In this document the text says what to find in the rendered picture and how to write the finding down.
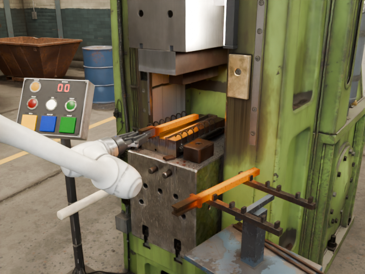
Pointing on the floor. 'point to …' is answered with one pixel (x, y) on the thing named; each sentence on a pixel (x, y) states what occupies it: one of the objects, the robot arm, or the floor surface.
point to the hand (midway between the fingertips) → (147, 132)
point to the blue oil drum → (100, 72)
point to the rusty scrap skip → (36, 57)
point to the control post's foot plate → (81, 270)
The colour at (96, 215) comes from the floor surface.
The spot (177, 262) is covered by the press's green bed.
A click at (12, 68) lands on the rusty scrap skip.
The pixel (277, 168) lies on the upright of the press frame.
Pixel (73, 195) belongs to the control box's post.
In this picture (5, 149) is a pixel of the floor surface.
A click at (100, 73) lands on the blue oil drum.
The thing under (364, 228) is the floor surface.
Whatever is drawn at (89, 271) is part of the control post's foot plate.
